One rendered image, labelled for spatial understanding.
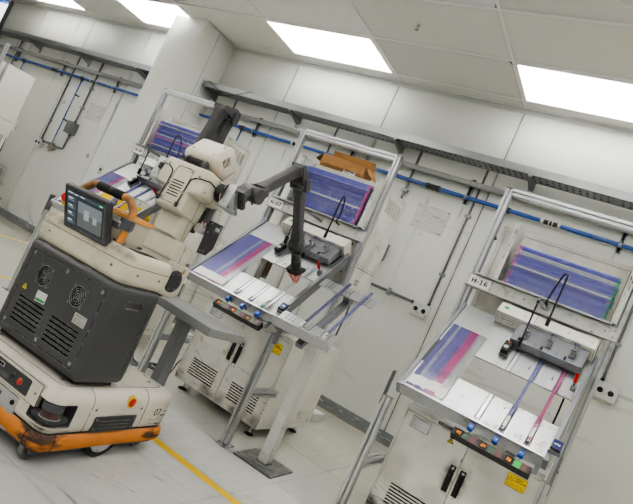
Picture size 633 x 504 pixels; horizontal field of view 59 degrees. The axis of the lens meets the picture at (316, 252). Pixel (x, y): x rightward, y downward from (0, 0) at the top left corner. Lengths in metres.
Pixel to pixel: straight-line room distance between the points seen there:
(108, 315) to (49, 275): 0.35
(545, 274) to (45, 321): 2.32
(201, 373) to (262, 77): 3.70
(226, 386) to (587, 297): 2.06
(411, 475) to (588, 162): 2.89
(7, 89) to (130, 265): 5.09
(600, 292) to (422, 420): 1.07
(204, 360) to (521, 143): 3.06
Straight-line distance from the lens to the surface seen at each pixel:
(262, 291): 3.20
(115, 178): 4.58
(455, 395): 2.70
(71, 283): 2.33
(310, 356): 2.99
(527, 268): 3.10
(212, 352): 3.60
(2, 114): 7.11
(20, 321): 2.50
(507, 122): 5.09
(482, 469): 2.93
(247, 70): 6.55
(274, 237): 3.63
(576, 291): 3.06
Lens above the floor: 1.01
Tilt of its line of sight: 2 degrees up
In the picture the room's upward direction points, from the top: 24 degrees clockwise
